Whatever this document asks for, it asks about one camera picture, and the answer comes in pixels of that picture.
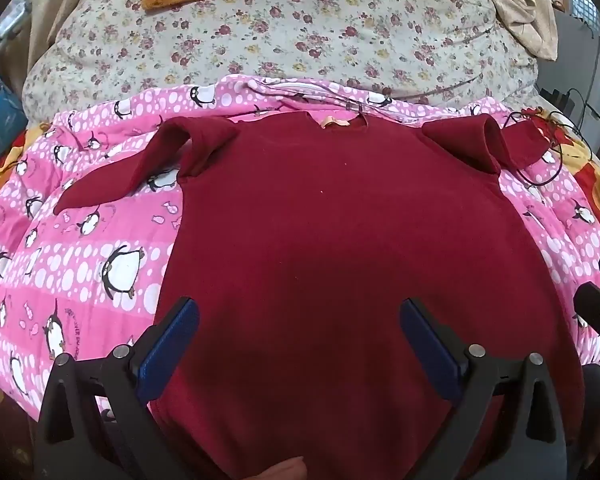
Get blue bag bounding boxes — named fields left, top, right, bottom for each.
left=0, top=85, right=28, bottom=133

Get pink penguin print blanket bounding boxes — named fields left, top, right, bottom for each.
left=0, top=74, right=600, bottom=421

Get dark red sweater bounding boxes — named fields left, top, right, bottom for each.
left=54, top=110, right=586, bottom=480

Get beige cloth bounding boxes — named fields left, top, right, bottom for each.
left=455, top=0, right=561, bottom=61

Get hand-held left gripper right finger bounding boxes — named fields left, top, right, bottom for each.
left=399, top=297, right=568, bottom=480

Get clear plastic bag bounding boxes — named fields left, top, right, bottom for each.
left=0, top=0, right=33, bottom=56

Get person's left hand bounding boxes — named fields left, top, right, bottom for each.
left=265, top=456, right=309, bottom=480

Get floral print duvet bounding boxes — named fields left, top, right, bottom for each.
left=22, top=0, right=538, bottom=123

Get black cable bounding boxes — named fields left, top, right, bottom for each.
left=500, top=87, right=596, bottom=187

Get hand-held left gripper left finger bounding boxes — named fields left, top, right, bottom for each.
left=34, top=296, right=201, bottom=480

